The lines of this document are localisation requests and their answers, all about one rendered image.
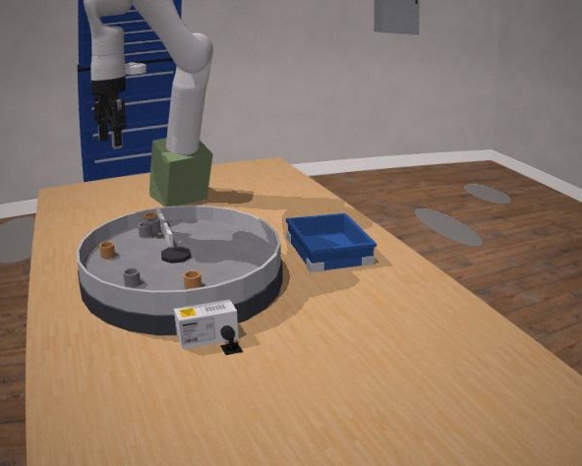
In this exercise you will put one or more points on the grey metal bushing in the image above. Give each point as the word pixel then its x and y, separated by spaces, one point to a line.
pixel 132 278
pixel 145 232
pixel 155 224

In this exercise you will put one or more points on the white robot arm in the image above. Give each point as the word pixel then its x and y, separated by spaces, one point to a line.
pixel 190 52

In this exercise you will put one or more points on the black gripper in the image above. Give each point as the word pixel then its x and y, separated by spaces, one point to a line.
pixel 109 90

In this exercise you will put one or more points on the blue crate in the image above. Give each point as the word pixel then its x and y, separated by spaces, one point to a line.
pixel 330 241

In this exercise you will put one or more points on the grey round turning table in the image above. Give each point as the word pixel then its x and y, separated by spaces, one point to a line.
pixel 220 243

